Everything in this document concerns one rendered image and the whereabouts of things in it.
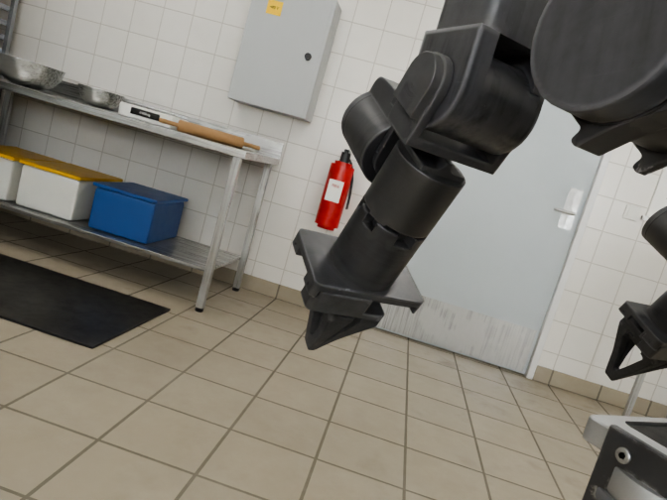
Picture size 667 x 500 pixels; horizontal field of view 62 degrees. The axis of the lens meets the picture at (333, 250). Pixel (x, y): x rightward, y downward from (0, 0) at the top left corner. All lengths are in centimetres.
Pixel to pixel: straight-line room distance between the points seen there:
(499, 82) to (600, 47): 11
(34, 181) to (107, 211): 47
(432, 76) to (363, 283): 16
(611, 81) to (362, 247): 22
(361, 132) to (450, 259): 315
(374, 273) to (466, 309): 322
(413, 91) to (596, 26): 13
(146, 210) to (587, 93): 303
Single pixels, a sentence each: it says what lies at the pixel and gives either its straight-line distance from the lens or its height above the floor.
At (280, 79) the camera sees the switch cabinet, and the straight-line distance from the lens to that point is 346.
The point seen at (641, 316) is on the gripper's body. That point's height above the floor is 86.
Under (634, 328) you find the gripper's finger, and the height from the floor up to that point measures 84.
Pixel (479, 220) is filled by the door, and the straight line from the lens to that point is 357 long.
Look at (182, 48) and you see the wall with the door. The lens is 391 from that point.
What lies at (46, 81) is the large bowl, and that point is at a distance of 374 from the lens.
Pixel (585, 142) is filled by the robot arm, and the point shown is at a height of 96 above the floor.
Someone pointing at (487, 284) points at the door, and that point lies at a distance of 362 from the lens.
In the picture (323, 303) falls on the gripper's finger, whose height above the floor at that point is 82.
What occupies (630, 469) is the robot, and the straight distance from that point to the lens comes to 39.
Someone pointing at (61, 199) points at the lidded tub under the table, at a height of 34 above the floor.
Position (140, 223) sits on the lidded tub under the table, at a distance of 323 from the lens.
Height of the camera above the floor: 92
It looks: 8 degrees down
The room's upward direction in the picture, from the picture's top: 16 degrees clockwise
